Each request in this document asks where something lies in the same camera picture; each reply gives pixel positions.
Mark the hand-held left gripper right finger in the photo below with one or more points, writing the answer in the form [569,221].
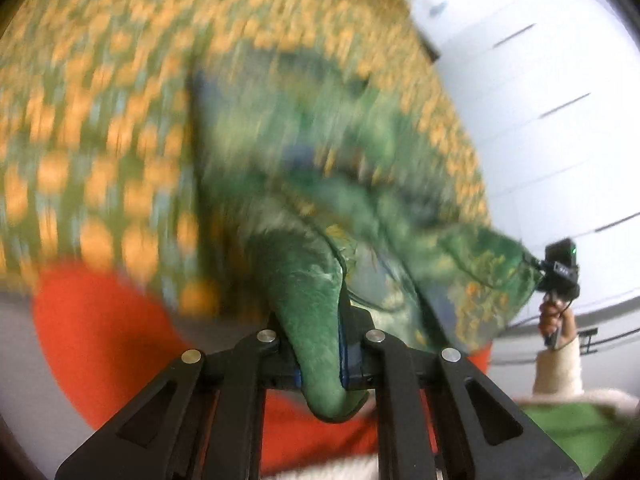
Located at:
[357,360]

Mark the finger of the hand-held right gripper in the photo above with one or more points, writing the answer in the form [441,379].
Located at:
[534,263]

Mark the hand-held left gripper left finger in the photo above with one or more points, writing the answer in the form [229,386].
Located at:
[280,367]

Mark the green landscape print jacket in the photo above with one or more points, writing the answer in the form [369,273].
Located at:
[350,185]

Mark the person's cream sleeved right forearm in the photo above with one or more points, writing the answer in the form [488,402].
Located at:
[557,365]

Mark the person's right hand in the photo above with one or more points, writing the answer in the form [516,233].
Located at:
[549,317]

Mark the white wardrobe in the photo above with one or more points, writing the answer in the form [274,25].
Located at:
[540,110]

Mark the green and cream top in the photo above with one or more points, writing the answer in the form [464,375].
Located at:
[585,430]

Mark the orange floral green quilt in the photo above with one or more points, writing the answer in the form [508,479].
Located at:
[100,125]

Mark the wall socket with blue plug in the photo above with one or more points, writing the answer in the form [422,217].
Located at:
[438,7]

